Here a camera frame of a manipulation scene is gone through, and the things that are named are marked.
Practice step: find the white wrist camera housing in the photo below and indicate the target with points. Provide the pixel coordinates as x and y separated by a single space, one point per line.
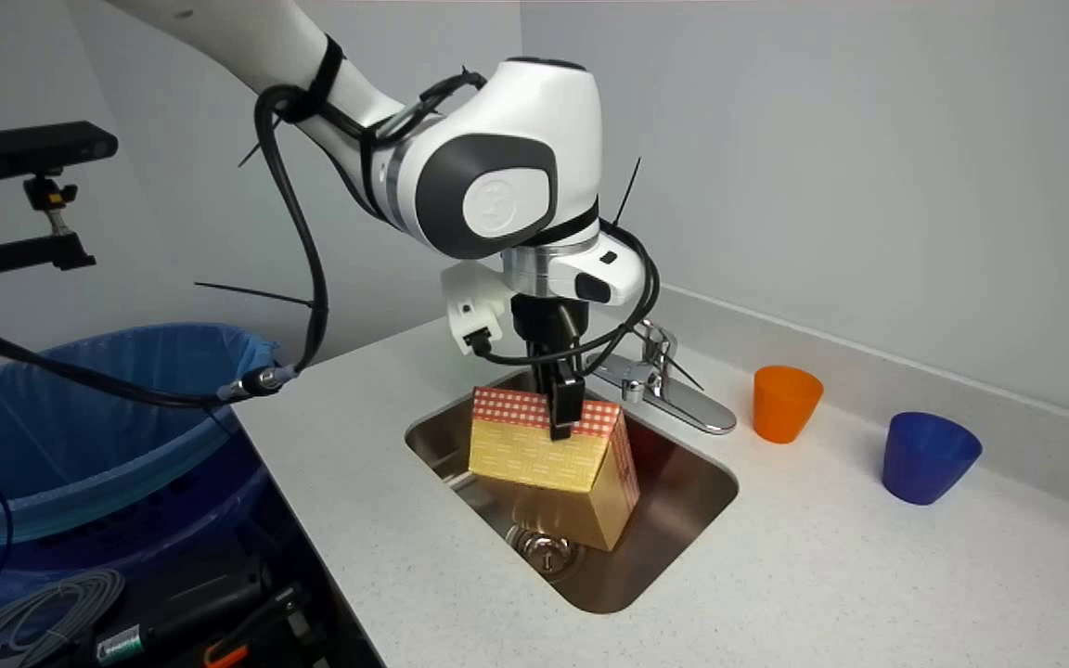
477 302

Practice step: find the stainless steel sink basin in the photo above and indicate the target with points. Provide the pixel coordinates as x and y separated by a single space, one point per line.
683 495

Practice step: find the blue plastic cup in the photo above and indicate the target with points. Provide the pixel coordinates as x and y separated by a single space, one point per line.
926 459

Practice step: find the black stereo camera bar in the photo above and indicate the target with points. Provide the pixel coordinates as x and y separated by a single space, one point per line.
27 149

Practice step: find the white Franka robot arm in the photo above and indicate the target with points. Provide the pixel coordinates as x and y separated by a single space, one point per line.
313 50

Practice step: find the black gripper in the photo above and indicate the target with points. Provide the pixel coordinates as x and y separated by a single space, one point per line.
544 328

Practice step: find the blue trash bin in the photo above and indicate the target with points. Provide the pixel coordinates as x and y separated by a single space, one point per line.
63 459

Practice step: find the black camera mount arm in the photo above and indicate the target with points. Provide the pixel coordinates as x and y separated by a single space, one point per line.
15 255

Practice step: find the chrome sink faucet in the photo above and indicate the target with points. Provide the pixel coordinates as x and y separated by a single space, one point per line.
683 404

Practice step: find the orange plastic cup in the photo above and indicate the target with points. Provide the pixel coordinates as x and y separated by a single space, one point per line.
785 404

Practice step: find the black tool with green label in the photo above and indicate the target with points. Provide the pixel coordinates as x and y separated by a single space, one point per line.
177 615

